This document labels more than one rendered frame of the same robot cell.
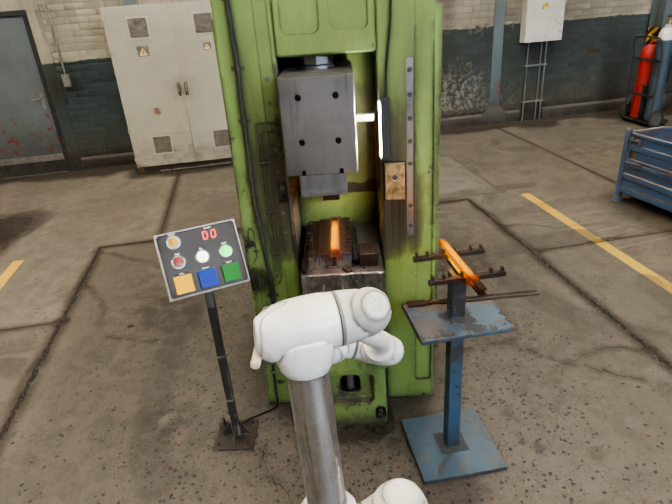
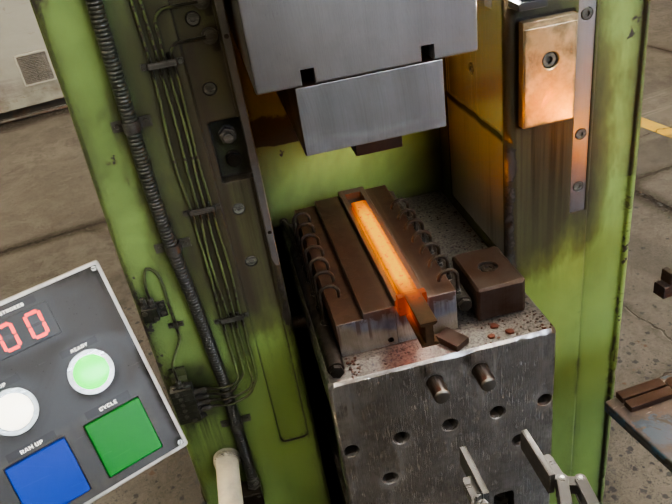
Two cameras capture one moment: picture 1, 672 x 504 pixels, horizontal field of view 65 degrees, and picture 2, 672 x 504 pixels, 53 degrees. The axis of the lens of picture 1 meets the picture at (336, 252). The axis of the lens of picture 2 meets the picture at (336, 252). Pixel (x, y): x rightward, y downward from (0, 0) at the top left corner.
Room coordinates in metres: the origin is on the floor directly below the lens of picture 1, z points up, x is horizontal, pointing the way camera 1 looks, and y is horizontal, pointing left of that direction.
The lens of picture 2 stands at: (1.31, 0.26, 1.63)
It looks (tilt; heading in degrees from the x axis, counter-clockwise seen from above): 31 degrees down; 350
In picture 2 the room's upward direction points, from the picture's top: 9 degrees counter-clockwise
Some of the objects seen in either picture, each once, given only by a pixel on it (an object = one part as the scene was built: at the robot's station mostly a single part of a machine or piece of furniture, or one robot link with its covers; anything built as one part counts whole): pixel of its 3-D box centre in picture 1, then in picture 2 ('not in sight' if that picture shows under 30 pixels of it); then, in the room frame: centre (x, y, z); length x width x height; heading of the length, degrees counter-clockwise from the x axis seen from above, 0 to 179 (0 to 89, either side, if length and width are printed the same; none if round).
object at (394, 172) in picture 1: (394, 181); (547, 71); (2.27, -0.29, 1.27); 0.09 x 0.02 x 0.17; 88
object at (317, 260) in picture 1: (330, 240); (365, 257); (2.36, 0.02, 0.96); 0.42 x 0.20 x 0.09; 178
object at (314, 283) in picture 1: (344, 286); (404, 356); (2.37, -0.03, 0.69); 0.56 x 0.38 x 0.45; 178
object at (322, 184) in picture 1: (324, 170); (340, 68); (2.36, 0.02, 1.32); 0.42 x 0.20 x 0.10; 178
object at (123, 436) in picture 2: (231, 272); (123, 436); (2.01, 0.45, 1.01); 0.07 x 0.05 x 0.07; 113
